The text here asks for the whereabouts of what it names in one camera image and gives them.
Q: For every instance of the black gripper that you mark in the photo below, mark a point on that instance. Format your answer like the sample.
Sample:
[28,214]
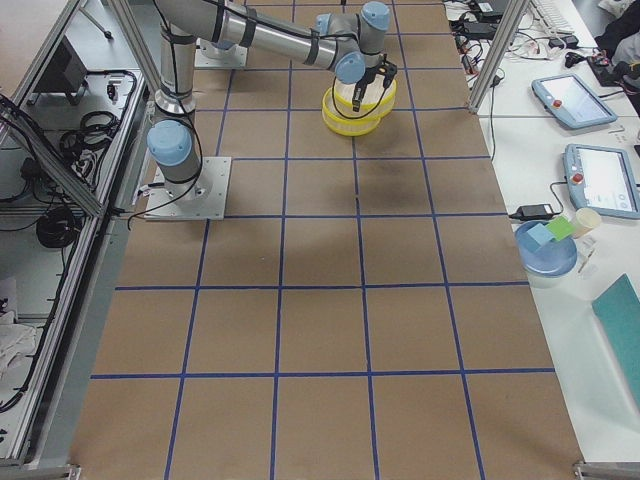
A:
[368,77]

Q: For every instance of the upper blue teach pendant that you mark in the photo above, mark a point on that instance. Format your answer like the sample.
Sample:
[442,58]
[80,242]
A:
[569,99]

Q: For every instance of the blue teach pendant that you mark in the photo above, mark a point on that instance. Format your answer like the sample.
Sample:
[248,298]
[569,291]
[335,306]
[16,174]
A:
[601,178]
[569,99]

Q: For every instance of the black power adapter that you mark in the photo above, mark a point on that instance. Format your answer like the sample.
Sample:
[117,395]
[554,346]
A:
[533,212]

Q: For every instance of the blue foam cube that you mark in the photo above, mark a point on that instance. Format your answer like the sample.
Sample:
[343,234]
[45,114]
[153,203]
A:
[538,236]

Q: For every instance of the green foam cube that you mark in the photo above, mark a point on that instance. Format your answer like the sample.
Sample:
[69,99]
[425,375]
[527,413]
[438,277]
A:
[560,228]

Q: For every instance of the blue plate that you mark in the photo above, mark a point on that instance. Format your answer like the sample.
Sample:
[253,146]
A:
[551,260]

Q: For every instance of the lower blue teach pendant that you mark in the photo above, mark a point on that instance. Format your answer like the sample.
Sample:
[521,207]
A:
[601,178]

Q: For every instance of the beige paper cup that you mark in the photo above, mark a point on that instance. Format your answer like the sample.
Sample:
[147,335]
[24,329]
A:
[584,221]

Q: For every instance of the black monitor box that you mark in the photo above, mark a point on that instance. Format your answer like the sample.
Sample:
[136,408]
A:
[65,74]

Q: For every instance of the teal notebook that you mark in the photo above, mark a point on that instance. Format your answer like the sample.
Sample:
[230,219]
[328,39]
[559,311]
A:
[617,309]

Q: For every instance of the white crumpled cloth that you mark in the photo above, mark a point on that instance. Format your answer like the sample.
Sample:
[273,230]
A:
[17,340]

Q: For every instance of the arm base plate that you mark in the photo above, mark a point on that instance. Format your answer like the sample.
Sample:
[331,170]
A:
[209,57]
[180,202]

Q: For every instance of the aluminium frame post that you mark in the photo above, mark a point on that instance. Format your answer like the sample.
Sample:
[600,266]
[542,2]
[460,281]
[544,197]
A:
[502,39]

